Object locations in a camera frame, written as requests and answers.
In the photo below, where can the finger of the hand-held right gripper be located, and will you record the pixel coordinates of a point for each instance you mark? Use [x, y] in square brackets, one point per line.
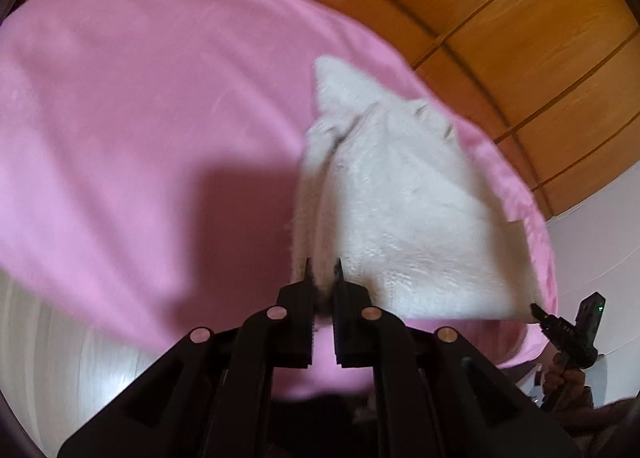
[539, 314]

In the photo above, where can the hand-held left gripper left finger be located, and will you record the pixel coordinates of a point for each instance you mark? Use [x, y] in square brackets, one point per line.
[305, 298]

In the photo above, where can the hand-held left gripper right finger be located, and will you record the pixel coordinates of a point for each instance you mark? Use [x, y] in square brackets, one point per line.
[342, 298]

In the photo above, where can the white fluffy towel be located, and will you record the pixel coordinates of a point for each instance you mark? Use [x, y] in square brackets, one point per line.
[400, 218]

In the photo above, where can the person's right forearm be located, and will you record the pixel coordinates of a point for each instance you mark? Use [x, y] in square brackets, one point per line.
[600, 425]

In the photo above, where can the person's right hand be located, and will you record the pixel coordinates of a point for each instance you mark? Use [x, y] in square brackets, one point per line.
[567, 382]

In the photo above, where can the pink blanket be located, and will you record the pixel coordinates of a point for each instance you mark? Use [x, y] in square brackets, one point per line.
[150, 113]

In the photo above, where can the wooden panelled wardrobe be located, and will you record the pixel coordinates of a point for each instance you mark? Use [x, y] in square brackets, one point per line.
[525, 38]

